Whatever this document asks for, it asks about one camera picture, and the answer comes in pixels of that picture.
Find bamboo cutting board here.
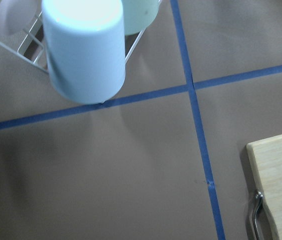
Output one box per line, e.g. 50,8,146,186
246,134,282,240

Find light blue cup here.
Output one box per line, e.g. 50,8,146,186
41,0,125,105

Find mint green cup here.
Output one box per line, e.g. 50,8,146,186
122,0,159,36

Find cutting board metal handle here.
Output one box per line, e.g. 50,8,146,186
251,189,264,240

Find white wire cup rack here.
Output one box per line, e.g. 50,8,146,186
0,0,164,74

